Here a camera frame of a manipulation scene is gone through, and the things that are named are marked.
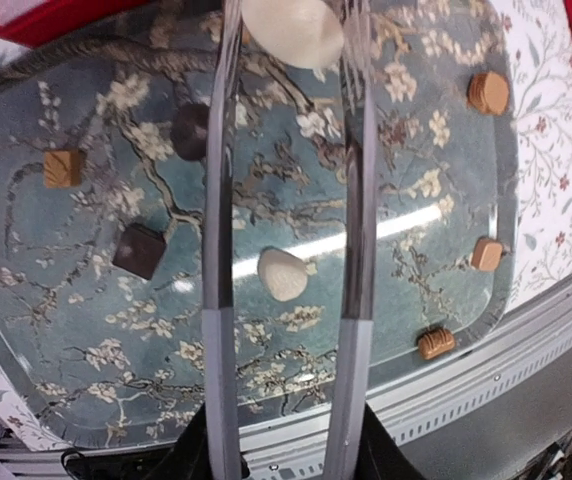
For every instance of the dark oval chocolate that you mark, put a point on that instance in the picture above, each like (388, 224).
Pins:
(189, 131)

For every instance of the dark square chocolate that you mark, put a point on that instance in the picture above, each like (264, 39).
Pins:
(139, 251)

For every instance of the white oval chocolate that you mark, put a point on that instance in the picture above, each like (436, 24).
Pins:
(303, 34)

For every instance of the white teardrop chocolate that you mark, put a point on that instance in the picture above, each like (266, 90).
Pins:
(282, 274)

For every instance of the caramel log chocolate bottom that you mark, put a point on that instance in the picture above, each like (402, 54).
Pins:
(435, 342)

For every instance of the caramel square chocolate right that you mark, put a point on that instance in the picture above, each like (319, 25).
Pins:
(486, 255)

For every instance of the square caramel leaf chocolate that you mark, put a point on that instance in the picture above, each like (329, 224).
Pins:
(63, 168)

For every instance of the round ridged caramel chocolate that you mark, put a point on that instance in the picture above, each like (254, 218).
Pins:
(489, 93)

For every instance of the red chocolate box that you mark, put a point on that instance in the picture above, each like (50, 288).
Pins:
(34, 23)

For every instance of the blue floral glass tray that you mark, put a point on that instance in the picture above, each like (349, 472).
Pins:
(94, 356)

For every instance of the aluminium front rail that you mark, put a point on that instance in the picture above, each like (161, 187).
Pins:
(527, 341)

